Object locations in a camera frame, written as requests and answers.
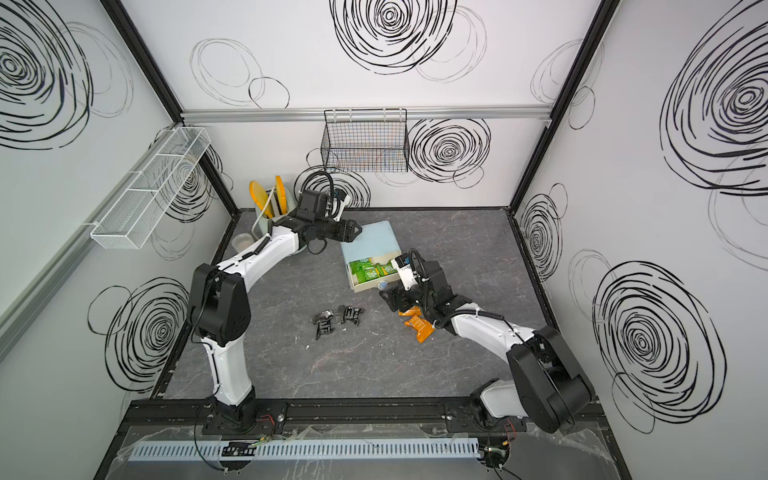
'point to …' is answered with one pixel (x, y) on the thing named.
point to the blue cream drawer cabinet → (375, 238)
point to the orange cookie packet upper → (414, 310)
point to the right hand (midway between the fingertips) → (391, 288)
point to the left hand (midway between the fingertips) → (353, 227)
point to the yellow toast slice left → (260, 195)
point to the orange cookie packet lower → (423, 328)
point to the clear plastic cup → (241, 242)
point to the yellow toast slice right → (281, 194)
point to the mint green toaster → (264, 223)
